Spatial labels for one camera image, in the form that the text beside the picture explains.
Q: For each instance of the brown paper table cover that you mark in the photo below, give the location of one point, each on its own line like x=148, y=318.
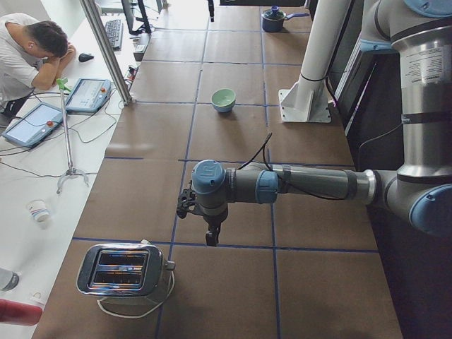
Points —
x=300, y=268

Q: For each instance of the blue bowl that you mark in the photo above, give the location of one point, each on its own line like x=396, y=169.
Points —
x=222, y=109

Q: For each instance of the green bowl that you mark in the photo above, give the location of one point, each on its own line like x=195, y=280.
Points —
x=223, y=97

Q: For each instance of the metal reacher grabber tool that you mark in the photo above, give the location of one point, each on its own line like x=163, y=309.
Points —
x=71, y=172

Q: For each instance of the seated man in white shirt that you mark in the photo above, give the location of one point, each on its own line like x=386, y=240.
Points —
x=34, y=55

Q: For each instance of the aluminium frame post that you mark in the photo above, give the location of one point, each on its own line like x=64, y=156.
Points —
x=92, y=15

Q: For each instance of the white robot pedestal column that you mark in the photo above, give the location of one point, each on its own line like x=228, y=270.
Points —
x=327, y=24

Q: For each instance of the black keyboard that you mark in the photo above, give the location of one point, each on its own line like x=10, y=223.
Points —
x=114, y=31

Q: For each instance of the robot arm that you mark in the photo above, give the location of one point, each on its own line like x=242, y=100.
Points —
x=419, y=191

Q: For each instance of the teach pendant tablet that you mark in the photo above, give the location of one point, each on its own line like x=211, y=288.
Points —
x=36, y=125
x=88, y=96

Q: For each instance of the paper cup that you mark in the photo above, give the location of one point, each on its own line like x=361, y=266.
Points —
x=39, y=213

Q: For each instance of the silver toaster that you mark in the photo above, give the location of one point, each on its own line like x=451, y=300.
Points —
x=126, y=274

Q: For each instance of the black computer mouse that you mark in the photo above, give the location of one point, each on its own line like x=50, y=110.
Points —
x=84, y=57

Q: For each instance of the far teach pendant tablet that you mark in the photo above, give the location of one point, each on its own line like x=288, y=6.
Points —
x=88, y=96

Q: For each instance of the red bottle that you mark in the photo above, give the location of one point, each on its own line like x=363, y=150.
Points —
x=17, y=313

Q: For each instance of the blue saucepan with lid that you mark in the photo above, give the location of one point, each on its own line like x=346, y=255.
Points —
x=272, y=20

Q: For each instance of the black monitor stand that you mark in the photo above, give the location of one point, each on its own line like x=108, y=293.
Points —
x=136, y=17

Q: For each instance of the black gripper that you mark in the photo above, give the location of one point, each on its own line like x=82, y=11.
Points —
x=213, y=220
x=211, y=10

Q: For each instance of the near teach pendant tablet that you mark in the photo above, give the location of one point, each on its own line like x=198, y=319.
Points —
x=36, y=125

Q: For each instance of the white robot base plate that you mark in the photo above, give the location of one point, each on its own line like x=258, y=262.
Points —
x=304, y=103

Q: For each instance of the grey bottle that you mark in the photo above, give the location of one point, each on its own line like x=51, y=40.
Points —
x=8, y=279

